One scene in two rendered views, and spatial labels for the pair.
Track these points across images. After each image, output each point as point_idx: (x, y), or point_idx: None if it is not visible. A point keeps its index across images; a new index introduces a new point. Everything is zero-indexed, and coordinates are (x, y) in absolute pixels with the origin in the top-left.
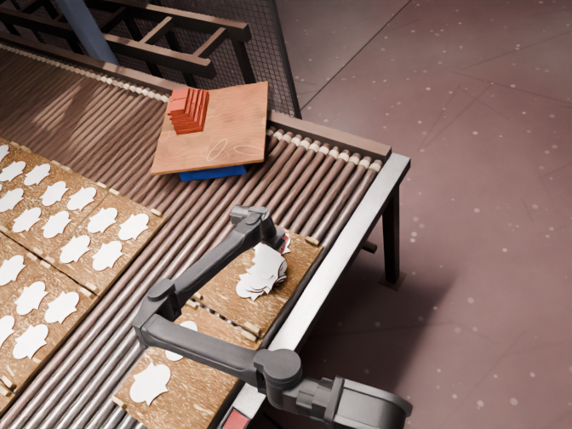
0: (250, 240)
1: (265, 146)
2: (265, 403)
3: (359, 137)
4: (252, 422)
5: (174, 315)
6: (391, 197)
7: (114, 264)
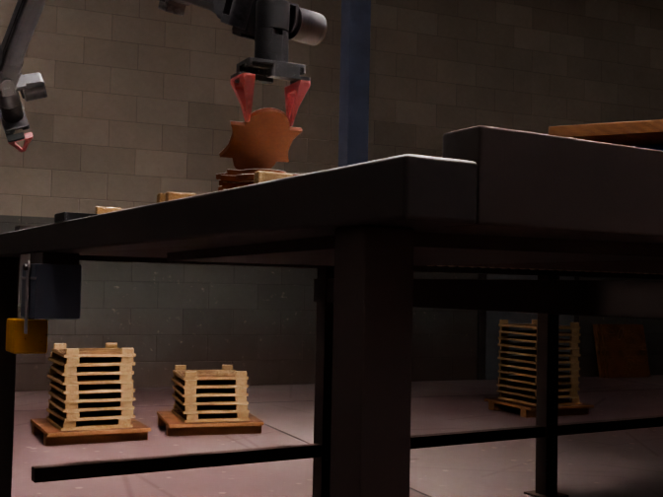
0: (223, 1)
1: (604, 132)
2: (73, 231)
3: (588, 140)
4: (63, 229)
5: (164, 2)
6: (301, 210)
7: None
